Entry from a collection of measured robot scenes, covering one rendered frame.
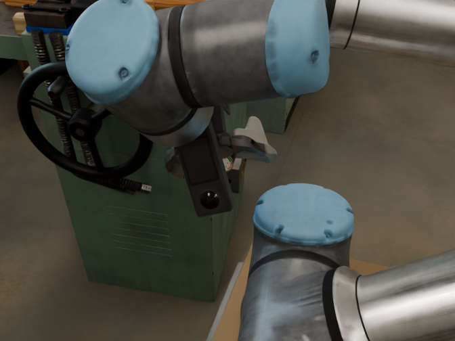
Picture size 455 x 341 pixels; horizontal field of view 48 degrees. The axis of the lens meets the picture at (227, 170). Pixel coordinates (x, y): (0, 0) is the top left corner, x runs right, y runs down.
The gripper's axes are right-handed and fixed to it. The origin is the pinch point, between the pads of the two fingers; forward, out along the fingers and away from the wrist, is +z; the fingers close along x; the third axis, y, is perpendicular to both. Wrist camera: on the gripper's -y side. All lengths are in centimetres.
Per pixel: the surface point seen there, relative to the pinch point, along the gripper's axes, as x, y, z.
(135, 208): 43, 12, 60
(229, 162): 9.2, 13.8, 40.4
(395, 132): -40, 53, 169
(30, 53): 42, 36, 12
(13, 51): 52, 44, 20
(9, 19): 54, 54, 21
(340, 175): -13, 31, 144
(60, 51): 34.0, 34.3, 10.8
